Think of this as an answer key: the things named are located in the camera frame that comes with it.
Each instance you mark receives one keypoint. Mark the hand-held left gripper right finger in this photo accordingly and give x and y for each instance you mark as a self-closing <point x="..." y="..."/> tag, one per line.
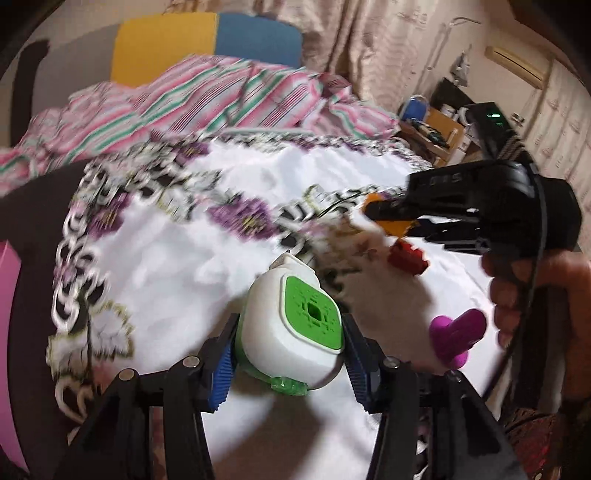
<point x="358" y="374"/>

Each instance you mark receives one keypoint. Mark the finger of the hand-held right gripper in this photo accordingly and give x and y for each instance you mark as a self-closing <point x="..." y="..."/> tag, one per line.
<point x="392" y="211"/>
<point x="457" y="235"/>

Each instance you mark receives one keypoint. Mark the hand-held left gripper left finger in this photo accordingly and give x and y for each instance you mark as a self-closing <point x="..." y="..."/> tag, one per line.
<point x="223" y="374"/>

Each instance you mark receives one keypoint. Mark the yellow-orange plastic toy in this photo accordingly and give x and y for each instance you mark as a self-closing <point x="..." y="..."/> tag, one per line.
<point x="397" y="226"/>

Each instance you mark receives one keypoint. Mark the white and green plastic device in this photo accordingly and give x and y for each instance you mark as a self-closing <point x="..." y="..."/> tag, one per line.
<point x="277" y="332"/>

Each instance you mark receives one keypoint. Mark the person's right hand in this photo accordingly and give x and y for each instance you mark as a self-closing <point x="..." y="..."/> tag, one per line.
<point x="554" y="290"/>

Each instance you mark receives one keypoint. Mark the red plastic toy block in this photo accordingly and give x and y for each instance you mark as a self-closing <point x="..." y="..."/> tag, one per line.
<point x="408" y="259"/>

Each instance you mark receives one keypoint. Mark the wooden side table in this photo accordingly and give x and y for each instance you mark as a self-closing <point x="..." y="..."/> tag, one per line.
<point x="441" y="124"/>

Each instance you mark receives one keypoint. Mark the bright purple plastic piece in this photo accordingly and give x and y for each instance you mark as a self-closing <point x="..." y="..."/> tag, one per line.
<point x="455" y="339"/>

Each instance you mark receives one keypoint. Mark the white embroidered floral tablecloth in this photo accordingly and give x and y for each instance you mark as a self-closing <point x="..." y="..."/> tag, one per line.
<point x="207" y="258"/>

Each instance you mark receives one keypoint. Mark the black appliance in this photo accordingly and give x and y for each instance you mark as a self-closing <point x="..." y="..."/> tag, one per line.
<point x="450" y="94"/>

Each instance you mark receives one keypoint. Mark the beige curtain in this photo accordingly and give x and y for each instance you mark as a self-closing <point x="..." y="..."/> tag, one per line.
<point x="369" y="46"/>

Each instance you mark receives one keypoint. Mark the dark patterned clothing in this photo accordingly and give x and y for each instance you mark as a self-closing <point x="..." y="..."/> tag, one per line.
<point x="531" y="429"/>

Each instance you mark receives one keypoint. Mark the pink striped blanket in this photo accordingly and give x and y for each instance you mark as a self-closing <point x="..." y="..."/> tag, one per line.
<point x="207" y="97"/>

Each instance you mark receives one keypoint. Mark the dark cloth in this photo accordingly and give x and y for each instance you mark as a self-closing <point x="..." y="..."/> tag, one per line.
<point x="32" y="207"/>

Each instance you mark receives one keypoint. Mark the yellow and blue panel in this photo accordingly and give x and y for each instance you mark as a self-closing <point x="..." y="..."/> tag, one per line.
<point x="161" y="46"/>

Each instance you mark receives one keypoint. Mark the wall air conditioner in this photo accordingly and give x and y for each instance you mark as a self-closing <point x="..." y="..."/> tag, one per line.
<point x="512" y="62"/>

